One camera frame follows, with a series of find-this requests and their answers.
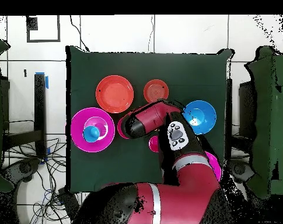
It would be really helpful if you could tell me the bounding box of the blue plastic cup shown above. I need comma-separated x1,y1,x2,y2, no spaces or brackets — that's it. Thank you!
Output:
82,125,101,144

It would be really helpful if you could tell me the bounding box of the black metal stand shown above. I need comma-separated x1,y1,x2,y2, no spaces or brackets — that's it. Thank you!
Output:
2,73,47,159
225,78,233,162

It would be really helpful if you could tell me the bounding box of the black square floor frame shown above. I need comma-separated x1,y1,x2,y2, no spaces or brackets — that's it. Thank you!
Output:
26,15,61,43

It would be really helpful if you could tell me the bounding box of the tangle of floor cables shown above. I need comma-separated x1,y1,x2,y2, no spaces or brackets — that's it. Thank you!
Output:
3,137,86,224

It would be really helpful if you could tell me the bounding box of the grey office chair base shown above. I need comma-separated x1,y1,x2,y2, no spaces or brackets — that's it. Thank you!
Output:
1,157,41,185
227,159,256,185

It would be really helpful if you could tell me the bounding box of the black power strip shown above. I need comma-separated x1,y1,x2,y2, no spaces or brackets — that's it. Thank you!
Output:
57,187,83,221

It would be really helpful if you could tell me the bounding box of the dark green tablecloth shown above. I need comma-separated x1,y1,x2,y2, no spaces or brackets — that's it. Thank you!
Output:
65,45,235,196

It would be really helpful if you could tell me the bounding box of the thin black floor cable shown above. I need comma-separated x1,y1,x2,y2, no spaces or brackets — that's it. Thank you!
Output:
69,15,90,53

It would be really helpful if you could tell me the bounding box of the small red plastic bowl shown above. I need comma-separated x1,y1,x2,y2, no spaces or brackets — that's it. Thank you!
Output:
117,116,130,140

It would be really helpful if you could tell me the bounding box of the large pink plastic bowl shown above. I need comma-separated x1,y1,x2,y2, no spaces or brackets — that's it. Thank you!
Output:
70,107,116,153
205,150,223,183

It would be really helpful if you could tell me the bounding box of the red plastic cup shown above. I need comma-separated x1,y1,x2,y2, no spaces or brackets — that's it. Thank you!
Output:
148,135,160,153

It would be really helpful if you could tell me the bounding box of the large orange plastic bowl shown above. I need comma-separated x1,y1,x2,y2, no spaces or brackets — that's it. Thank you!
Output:
95,75,135,114

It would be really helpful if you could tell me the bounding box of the blue plastic bowl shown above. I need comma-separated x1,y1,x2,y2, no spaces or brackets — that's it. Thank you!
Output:
182,100,217,135

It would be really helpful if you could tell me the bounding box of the small orange plastic bowl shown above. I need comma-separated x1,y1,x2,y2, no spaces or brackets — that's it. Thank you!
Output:
143,79,170,104

